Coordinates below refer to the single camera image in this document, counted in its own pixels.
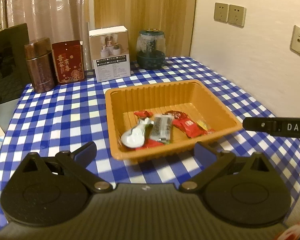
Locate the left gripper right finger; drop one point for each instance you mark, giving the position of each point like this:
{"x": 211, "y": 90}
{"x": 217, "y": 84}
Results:
{"x": 214, "y": 163}

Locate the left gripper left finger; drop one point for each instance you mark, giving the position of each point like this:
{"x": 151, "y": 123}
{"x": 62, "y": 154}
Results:
{"x": 76, "y": 163}

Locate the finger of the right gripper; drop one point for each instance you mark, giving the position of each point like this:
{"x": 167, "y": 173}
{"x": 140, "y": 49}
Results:
{"x": 266, "y": 125}

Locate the small red candy packet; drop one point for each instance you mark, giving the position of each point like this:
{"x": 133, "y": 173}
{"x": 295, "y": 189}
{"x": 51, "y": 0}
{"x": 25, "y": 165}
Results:
{"x": 209, "y": 131}

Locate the yellow candy packet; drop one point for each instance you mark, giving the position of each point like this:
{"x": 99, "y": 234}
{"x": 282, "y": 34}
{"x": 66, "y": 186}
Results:
{"x": 203, "y": 125}

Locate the bright red snack packet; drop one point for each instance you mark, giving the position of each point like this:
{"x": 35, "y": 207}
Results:
{"x": 189, "y": 127}

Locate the dark red snack packet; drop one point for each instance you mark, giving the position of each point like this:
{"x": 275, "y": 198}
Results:
{"x": 178, "y": 115}

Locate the grey striped snack packet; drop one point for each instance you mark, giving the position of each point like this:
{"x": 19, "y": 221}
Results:
{"x": 161, "y": 130}

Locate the white bone-shaped snack packet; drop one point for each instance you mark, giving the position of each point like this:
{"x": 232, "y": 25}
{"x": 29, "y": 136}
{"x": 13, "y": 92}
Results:
{"x": 135, "y": 137}

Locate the red candy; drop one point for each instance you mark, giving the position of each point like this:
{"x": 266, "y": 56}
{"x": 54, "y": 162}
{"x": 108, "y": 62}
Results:
{"x": 149, "y": 143}

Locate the brown cylindrical canister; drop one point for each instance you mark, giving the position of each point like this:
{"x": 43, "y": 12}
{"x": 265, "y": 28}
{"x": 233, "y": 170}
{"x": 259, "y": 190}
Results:
{"x": 38, "y": 54}

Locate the red chinese tea tin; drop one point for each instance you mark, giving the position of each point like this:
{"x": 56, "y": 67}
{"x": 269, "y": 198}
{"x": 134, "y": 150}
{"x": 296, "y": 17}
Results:
{"x": 68, "y": 61}

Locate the black monitor screen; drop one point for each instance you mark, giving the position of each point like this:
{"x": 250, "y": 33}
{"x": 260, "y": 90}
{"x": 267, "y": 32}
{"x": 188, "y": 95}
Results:
{"x": 14, "y": 74}

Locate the right beige power socket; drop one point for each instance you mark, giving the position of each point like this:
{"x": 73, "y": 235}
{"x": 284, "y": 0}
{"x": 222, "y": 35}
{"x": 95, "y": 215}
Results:
{"x": 236, "y": 15}

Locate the beige power socket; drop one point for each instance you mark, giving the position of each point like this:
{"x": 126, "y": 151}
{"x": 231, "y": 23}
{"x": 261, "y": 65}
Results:
{"x": 221, "y": 12}
{"x": 236, "y": 15}

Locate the white product box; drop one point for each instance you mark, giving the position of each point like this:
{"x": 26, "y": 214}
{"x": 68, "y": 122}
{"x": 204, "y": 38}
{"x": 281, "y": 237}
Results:
{"x": 109, "y": 50}

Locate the left beige power socket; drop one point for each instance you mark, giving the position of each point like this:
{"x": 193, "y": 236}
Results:
{"x": 221, "y": 12}

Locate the green glass jar humidifier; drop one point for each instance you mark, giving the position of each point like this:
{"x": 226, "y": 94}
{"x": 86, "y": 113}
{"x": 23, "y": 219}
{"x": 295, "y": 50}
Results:
{"x": 151, "y": 49}

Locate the beige curtain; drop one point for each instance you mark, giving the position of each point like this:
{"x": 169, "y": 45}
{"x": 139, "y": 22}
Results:
{"x": 59, "y": 20}

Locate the wooden wall panel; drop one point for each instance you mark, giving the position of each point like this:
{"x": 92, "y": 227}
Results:
{"x": 174, "y": 17}

